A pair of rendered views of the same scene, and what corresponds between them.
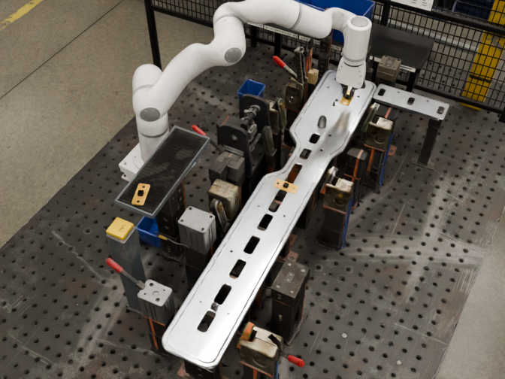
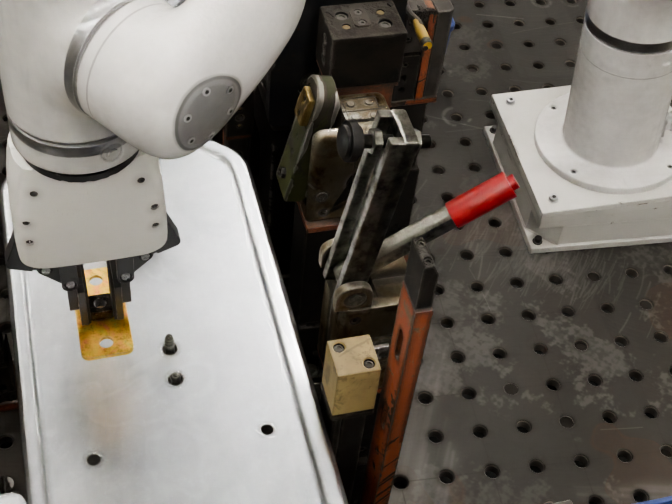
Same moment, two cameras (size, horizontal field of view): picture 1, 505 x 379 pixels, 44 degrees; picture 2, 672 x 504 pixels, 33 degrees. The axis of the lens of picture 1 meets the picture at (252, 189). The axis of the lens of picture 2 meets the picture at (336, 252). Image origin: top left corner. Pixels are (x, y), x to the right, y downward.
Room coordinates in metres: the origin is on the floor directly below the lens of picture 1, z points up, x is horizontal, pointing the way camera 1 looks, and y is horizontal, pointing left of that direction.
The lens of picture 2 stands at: (2.29, -0.61, 1.74)
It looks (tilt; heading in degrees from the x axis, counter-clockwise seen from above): 48 degrees down; 134
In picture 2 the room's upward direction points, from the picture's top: 7 degrees clockwise
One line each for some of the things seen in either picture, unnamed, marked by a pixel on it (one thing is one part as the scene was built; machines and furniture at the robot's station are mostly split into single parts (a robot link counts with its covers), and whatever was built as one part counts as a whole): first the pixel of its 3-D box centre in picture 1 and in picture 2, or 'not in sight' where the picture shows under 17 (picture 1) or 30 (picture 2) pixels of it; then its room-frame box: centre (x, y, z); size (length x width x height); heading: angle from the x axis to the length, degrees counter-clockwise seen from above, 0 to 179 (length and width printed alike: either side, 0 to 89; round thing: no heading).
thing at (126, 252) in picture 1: (131, 270); not in sight; (1.12, 0.40, 0.92); 0.08 x 0.08 x 0.44; 64
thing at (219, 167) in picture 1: (219, 202); not in sight; (1.42, 0.12, 0.90); 0.05 x 0.05 x 0.40; 64
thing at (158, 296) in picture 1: (161, 321); not in sight; (0.95, 0.29, 0.88); 0.11 x 0.10 x 0.36; 64
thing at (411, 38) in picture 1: (327, 28); not in sight; (2.31, -0.33, 1.02); 0.90 x 0.22 x 0.03; 64
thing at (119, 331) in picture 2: (347, 96); (100, 308); (1.81, -0.36, 1.06); 0.08 x 0.04 x 0.01; 155
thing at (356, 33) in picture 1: (356, 36); (71, 12); (1.81, -0.36, 1.34); 0.09 x 0.08 x 0.13; 9
